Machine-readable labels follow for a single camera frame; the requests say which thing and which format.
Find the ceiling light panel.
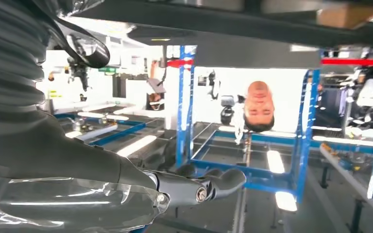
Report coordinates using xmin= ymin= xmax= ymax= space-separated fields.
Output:
xmin=275 ymin=192 xmax=298 ymax=212
xmin=117 ymin=135 xmax=157 ymax=158
xmin=267 ymin=150 xmax=286 ymax=174

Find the person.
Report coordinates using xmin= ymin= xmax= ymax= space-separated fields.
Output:
xmin=243 ymin=80 xmax=275 ymax=133
xmin=145 ymin=60 xmax=167 ymax=112

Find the white humanoid robot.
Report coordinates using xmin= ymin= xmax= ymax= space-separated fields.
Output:
xmin=220 ymin=94 xmax=246 ymax=145

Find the red barrier belt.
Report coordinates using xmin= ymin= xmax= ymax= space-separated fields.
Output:
xmin=166 ymin=58 xmax=373 ymax=69

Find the open cardboard box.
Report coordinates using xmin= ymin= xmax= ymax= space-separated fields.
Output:
xmin=317 ymin=4 xmax=373 ymax=30

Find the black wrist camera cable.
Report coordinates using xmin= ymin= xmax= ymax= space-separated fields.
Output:
xmin=29 ymin=0 xmax=111 ymax=69

